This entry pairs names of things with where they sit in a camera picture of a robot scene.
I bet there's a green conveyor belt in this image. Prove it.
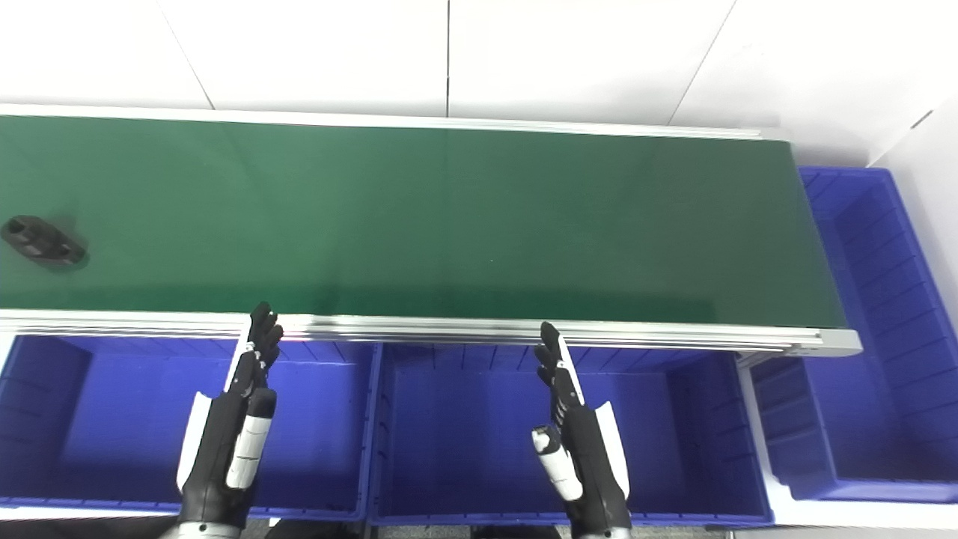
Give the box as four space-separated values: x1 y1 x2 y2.
0 115 849 329
0 103 864 357

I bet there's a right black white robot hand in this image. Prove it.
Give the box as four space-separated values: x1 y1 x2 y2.
531 322 632 538

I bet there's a black flange part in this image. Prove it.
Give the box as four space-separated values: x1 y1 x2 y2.
1 215 88 269

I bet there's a blue plastic bin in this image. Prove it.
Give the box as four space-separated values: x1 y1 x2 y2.
0 334 383 522
367 341 776 528
750 166 958 503

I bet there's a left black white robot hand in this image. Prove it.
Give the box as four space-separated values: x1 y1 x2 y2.
177 302 285 532

